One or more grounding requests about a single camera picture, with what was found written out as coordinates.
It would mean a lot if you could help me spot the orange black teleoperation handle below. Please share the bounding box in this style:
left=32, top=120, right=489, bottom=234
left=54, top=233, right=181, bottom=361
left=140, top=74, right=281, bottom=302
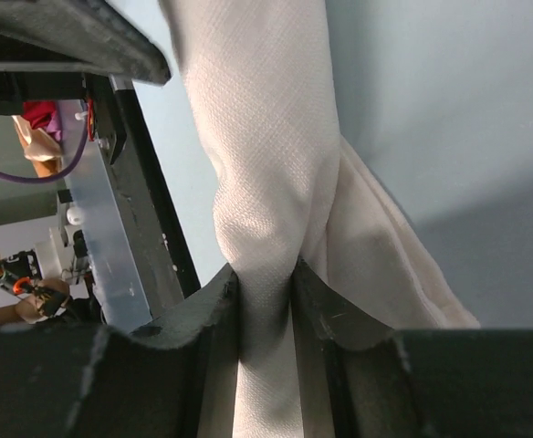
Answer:
left=0, top=259, right=67, bottom=316

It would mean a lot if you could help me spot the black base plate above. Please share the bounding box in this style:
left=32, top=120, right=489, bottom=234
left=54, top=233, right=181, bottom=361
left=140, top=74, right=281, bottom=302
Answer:
left=88, top=75, right=200, bottom=318

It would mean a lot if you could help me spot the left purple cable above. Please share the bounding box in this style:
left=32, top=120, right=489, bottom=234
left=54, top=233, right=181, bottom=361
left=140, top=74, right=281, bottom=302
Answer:
left=0, top=98, right=99, bottom=185

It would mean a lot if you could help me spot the operator hand in background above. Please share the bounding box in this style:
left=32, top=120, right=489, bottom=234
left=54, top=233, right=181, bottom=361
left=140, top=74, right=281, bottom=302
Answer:
left=15, top=278, right=70, bottom=323

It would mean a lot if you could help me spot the white cloth napkin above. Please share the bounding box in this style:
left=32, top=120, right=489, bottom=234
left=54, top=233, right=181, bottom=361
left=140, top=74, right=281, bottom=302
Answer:
left=161, top=1, right=478, bottom=437

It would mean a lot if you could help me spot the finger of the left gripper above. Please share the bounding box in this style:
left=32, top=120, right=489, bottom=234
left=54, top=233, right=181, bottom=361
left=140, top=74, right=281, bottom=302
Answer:
left=0, top=1, right=172, bottom=85

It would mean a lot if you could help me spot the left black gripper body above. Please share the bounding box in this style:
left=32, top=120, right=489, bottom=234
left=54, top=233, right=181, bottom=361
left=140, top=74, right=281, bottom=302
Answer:
left=0, top=25, right=111, bottom=115

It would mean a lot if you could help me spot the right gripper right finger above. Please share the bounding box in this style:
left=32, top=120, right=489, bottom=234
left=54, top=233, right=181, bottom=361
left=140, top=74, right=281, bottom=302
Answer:
left=293, top=261, right=533, bottom=437

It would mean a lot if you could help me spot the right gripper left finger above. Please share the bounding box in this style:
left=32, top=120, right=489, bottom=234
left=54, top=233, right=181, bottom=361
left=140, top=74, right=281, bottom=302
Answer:
left=0, top=266, right=239, bottom=437

